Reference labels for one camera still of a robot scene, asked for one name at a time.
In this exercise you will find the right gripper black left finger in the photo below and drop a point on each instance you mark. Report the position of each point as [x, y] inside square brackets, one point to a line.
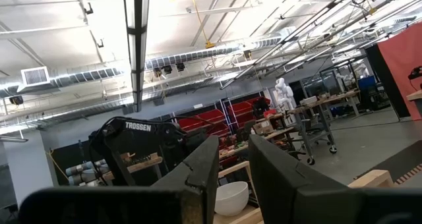
[132, 207]

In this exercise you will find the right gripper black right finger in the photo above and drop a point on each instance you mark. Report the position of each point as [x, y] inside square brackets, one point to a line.
[313, 204]

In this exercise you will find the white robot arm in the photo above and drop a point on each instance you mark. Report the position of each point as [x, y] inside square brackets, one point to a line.
[285, 94]

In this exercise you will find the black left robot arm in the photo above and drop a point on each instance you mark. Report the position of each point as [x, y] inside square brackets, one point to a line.
[148, 145]

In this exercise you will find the grey cylindrical robot arm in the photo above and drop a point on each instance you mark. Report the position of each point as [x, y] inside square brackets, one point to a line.
[82, 171]

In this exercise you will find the white ceramic bowl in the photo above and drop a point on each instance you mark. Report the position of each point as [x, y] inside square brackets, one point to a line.
[230, 199]

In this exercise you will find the cardboard box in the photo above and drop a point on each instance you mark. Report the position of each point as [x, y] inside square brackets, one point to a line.
[263, 127]

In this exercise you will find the wooden workbench on casters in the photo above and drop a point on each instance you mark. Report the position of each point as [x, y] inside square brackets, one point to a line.
[329, 100]

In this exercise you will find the red bin storage rack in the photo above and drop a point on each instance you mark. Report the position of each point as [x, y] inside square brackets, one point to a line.
[211, 117]

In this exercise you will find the red partition panel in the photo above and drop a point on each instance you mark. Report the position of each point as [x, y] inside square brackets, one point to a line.
[402, 69]

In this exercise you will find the white ceiling vent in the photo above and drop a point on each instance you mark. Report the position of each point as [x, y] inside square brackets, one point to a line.
[35, 75]

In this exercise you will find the silver spiral air duct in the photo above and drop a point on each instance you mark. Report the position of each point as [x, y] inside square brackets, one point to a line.
[184, 56]

